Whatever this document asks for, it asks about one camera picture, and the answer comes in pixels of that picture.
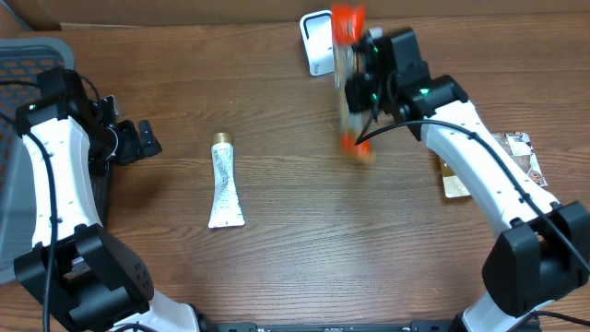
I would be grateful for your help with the beige plastic pouch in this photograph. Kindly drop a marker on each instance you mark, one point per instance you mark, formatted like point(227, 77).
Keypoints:
point(519, 148)

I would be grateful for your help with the grey plastic mesh basket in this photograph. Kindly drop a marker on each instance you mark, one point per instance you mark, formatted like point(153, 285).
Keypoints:
point(14, 184)

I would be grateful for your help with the brown cardboard backdrop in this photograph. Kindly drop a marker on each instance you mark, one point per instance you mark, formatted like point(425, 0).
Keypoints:
point(50, 14)

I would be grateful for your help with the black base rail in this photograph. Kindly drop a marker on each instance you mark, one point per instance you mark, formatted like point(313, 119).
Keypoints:
point(414, 326)

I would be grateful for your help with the white barcode scanner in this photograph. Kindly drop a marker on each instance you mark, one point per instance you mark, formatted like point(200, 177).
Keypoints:
point(316, 34)

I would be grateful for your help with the white tube gold cap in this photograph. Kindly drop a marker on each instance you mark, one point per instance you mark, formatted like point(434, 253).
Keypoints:
point(226, 208)

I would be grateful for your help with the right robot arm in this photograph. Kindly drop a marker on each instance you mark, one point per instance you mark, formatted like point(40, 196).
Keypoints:
point(541, 249)

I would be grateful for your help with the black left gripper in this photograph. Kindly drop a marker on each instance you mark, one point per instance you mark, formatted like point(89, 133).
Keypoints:
point(135, 145)

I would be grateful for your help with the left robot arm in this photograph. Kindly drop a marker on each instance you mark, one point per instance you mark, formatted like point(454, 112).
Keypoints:
point(83, 276)

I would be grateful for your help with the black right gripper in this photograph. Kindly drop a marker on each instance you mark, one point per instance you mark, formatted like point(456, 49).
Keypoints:
point(357, 88)

